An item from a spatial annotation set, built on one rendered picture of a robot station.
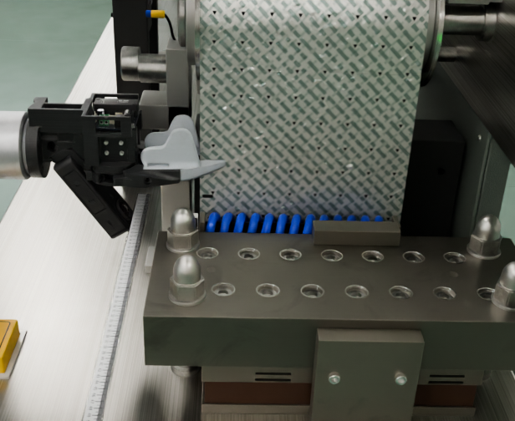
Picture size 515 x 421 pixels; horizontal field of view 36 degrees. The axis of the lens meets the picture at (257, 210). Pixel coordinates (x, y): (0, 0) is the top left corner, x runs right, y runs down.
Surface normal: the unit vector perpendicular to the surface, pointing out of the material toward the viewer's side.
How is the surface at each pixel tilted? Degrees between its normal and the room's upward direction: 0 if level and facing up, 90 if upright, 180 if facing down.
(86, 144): 90
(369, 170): 90
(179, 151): 90
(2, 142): 62
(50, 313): 0
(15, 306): 0
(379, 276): 0
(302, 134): 90
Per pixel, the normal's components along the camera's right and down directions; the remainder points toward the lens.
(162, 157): 0.05, 0.48
